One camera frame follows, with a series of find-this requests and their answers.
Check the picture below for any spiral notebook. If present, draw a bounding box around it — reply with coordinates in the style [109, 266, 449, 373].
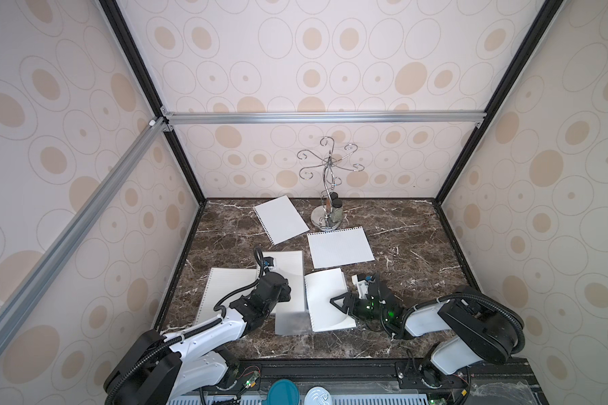
[275, 268, 356, 336]
[263, 251, 307, 315]
[193, 268, 258, 326]

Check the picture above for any torn lined page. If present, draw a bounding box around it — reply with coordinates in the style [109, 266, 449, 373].
[307, 227, 375, 269]
[253, 196, 309, 246]

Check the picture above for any green spice bottle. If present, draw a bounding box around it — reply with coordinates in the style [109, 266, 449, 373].
[329, 198, 344, 224]

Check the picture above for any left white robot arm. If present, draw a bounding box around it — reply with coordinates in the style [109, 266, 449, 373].
[103, 272, 292, 404]

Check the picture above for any left diagonal aluminium rail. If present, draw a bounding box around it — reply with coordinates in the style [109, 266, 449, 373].
[0, 116, 168, 356]

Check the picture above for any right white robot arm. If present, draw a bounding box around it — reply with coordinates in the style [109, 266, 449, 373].
[329, 281, 525, 387]

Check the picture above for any teal round lid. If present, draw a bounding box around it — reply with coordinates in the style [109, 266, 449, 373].
[263, 379, 301, 405]

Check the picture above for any white round lid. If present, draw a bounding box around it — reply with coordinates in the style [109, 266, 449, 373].
[303, 386, 333, 405]

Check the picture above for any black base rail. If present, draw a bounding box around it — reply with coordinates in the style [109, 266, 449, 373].
[112, 356, 549, 405]

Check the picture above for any horizontal aluminium rail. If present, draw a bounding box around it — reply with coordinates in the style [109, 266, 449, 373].
[167, 110, 486, 125]

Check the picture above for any chrome hook stand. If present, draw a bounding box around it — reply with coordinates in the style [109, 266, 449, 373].
[297, 136, 365, 232]

